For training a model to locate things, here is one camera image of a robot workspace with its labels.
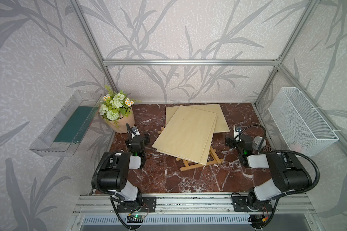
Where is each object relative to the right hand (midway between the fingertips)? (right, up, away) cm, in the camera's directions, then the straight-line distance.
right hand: (234, 133), depth 95 cm
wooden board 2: (-22, -11, -16) cm, 29 cm away
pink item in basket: (+23, -4, -23) cm, 33 cm away
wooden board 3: (-7, +5, +7) cm, 11 cm away
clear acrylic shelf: (-90, 0, -38) cm, 98 cm away
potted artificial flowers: (-70, +16, -18) cm, 74 cm away
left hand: (-64, +1, -2) cm, 64 cm away
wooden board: (-32, 0, -4) cm, 32 cm away
